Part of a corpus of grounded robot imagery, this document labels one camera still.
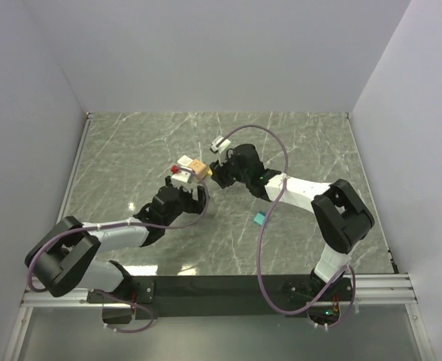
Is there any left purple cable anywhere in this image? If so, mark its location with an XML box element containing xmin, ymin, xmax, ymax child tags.
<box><xmin>26</xmin><ymin>167</ymin><xmax>210</xmax><ymax>334</ymax></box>

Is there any white usb charger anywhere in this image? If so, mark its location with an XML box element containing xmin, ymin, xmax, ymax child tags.
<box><xmin>177</xmin><ymin>155</ymin><xmax>193</xmax><ymax>167</ymax></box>

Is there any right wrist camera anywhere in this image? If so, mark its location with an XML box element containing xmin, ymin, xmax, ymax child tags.
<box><xmin>210</xmin><ymin>135</ymin><xmax>231</xmax><ymax>154</ymax></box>

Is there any teal plug adapter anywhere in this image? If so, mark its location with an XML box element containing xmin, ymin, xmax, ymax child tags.
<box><xmin>253</xmin><ymin>211</ymin><xmax>266</xmax><ymax>226</ymax></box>

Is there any peach cube socket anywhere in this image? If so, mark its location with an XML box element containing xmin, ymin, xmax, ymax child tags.
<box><xmin>188</xmin><ymin>159</ymin><xmax>209</xmax><ymax>178</ymax></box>

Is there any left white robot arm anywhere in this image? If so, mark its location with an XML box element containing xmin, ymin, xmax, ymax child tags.
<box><xmin>25</xmin><ymin>168</ymin><xmax>210</xmax><ymax>302</ymax></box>

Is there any black base bar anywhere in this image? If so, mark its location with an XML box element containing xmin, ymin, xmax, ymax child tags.
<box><xmin>85</xmin><ymin>274</ymin><xmax>342</xmax><ymax>326</ymax></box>

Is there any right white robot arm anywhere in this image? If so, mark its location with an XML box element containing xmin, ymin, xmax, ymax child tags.
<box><xmin>210</xmin><ymin>136</ymin><xmax>374</xmax><ymax>300</ymax></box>

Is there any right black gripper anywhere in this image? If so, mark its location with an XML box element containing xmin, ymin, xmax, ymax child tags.
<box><xmin>210</xmin><ymin>151</ymin><xmax>250</xmax><ymax>190</ymax></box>

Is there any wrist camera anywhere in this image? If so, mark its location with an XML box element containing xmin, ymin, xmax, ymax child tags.
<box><xmin>210</xmin><ymin>135</ymin><xmax>231</xmax><ymax>154</ymax></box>
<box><xmin>171</xmin><ymin>165</ymin><xmax>195</xmax><ymax>187</ymax></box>

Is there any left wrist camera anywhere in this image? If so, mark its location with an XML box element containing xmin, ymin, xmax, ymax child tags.
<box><xmin>171</xmin><ymin>165</ymin><xmax>195</xmax><ymax>187</ymax></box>

